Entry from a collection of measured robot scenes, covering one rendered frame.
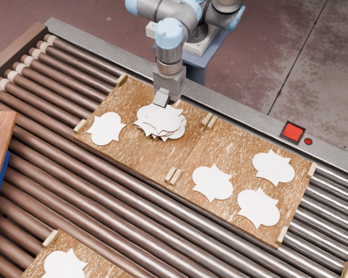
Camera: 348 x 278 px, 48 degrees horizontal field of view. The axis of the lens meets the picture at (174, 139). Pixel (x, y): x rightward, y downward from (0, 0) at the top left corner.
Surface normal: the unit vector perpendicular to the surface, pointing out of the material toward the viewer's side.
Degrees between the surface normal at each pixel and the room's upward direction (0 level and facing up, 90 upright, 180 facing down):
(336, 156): 0
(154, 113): 0
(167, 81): 90
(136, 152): 0
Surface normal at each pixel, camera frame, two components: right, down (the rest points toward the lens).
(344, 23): 0.00, -0.54
